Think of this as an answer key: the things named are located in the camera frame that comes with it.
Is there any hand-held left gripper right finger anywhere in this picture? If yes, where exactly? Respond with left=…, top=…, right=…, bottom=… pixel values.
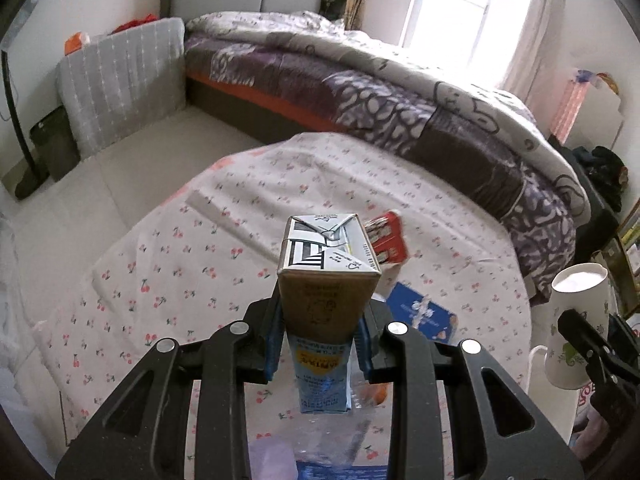
left=352, top=296, right=586, bottom=480

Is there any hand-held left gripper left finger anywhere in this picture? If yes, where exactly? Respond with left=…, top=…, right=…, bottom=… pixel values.
left=55, top=296, right=287, bottom=480

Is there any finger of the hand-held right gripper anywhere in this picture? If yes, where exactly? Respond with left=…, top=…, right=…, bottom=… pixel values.
left=557, top=309, right=618, bottom=376
left=607, top=312, right=640, bottom=376

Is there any white paper cup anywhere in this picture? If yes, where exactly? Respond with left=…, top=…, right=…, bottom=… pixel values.
left=544, top=262, right=617, bottom=390

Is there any brown and blue drink carton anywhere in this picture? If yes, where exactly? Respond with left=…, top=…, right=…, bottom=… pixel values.
left=276, top=213, right=384, bottom=415

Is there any blue snack packet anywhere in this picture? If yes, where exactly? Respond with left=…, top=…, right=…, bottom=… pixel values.
left=372, top=281, right=458, bottom=346

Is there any clear plastic bag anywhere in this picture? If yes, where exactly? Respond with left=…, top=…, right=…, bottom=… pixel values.
left=295, top=360, right=392, bottom=468

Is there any cherry print cloth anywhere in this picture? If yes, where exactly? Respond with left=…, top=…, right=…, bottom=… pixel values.
left=32, top=132, right=533, bottom=480

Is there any red snack box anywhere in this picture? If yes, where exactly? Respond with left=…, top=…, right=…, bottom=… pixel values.
left=362, top=210, right=410, bottom=266

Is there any pale purple soft object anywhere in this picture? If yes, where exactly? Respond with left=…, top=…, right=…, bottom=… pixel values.
left=249, top=439, right=297, bottom=480

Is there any dark clothing pile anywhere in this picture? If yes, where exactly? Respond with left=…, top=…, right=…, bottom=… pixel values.
left=570, top=145, right=628, bottom=213

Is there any white box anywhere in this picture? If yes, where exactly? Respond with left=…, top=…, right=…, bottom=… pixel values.
left=565, top=67, right=626, bottom=151

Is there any pink box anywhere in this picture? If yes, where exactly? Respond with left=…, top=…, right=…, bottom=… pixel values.
left=551, top=80, right=586, bottom=146

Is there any bed with patterned quilt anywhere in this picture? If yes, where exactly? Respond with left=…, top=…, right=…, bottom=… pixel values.
left=185, top=11, right=592, bottom=306

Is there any white plastic sheet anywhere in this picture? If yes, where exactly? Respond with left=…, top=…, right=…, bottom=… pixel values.
left=0, top=210, right=33, bottom=411

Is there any black bin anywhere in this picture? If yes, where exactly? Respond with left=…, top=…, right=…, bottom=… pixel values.
left=29, top=107, right=81, bottom=183

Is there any grey folded mattress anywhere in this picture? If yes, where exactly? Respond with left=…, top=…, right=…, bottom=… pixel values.
left=56, top=16, right=187, bottom=161

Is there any white curtain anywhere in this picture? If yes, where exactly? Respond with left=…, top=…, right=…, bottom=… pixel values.
left=500, top=0, right=568, bottom=93

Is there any black curved stand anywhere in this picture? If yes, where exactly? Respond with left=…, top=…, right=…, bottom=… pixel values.
left=1, top=50, right=51, bottom=200

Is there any window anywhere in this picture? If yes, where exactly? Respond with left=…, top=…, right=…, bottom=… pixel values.
left=400, top=0, right=538, bottom=86

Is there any red cloth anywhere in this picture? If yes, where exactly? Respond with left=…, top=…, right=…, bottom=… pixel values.
left=112, top=14, right=158, bottom=35

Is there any orange and white object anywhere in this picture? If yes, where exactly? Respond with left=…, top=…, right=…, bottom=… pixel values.
left=64, top=32, right=91, bottom=55

